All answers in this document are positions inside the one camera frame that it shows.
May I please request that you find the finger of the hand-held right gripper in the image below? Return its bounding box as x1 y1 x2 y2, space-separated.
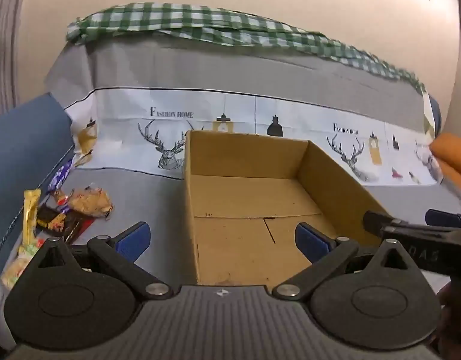
363 211 407 239
425 209 461 229

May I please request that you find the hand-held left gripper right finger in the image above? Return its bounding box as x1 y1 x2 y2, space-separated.
271 223 420 301

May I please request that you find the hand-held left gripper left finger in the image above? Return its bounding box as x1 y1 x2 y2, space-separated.
26 222 175 301

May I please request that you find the clear packet of golden snacks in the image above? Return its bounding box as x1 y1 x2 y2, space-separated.
67 185 114 220

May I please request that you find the brown cardboard box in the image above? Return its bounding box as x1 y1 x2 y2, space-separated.
182 129 398 286

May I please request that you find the black snack packet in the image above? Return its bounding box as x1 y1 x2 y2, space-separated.
36 204 95 244

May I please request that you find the purple snack packet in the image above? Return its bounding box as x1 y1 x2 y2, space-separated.
47 159 74 194

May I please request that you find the yellow snack bar packet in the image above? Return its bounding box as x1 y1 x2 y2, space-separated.
23 189 41 239

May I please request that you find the person's right hand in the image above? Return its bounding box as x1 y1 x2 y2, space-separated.
438 279 461 360

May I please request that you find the orange cushion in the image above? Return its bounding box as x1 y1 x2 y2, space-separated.
430 132 461 196

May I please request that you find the grey deer print blanket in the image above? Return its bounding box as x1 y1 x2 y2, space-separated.
0 39 461 349

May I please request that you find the green checkered cloth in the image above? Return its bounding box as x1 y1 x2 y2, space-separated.
65 2 428 94

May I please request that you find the grey curtain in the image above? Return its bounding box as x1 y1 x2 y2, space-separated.
0 0 26 115

